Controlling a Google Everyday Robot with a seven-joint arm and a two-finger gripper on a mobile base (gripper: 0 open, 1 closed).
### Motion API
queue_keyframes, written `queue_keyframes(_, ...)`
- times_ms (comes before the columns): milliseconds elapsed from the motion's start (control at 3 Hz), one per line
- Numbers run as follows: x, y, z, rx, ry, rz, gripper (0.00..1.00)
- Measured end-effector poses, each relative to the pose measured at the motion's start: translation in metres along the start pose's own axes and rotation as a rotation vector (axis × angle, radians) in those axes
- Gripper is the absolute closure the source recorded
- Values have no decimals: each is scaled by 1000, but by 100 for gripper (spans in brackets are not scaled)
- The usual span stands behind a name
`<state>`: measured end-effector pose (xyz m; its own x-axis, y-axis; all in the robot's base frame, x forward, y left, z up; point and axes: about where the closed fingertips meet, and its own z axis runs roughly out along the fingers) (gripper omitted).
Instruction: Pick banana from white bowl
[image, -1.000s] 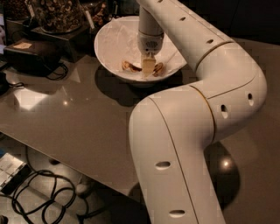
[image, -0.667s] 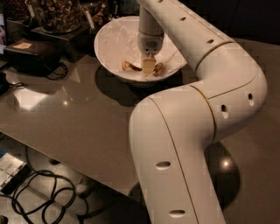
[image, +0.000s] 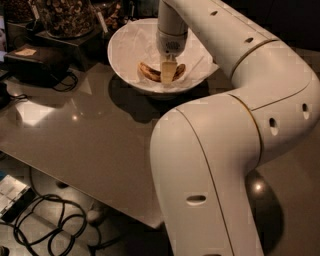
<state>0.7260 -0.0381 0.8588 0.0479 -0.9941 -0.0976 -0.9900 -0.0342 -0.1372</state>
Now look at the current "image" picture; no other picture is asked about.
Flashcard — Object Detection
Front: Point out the black device with label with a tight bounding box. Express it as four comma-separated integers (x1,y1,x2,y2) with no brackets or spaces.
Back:
4,44,69,88

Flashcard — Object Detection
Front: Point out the glass jar of nuts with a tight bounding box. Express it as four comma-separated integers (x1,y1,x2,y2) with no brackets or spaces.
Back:
35,0,95,39

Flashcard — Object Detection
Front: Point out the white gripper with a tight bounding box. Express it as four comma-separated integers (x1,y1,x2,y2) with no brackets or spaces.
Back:
156,29,188,84

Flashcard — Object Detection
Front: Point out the white power adapter box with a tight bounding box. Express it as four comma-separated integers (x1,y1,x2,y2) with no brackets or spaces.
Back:
0,172,36,222

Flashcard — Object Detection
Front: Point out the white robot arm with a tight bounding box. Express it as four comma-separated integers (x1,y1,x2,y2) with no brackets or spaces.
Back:
150,0,320,256

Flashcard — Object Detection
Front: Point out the small snack jar with label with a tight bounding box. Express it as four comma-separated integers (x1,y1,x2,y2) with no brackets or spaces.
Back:
94,0,125,33

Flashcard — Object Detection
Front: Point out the black cable on floor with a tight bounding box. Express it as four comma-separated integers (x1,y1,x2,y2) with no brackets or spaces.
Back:
0,166,141,256

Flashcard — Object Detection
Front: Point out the white paper napkin liner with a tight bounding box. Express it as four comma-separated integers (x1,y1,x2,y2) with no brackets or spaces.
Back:
111,18,220,92

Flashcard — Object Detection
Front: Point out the white ceramic bowl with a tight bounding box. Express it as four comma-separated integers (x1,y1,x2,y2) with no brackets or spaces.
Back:
107,18,214,101

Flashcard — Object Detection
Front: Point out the black cable on table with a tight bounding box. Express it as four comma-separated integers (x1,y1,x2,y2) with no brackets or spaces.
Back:
51,71,79,93

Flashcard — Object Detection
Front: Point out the brown spotted banana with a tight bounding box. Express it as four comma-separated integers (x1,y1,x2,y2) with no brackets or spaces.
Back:
138,62,186,82

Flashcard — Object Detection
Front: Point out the black box stand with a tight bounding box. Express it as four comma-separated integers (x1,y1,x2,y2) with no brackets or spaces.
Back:
35,27,103,71

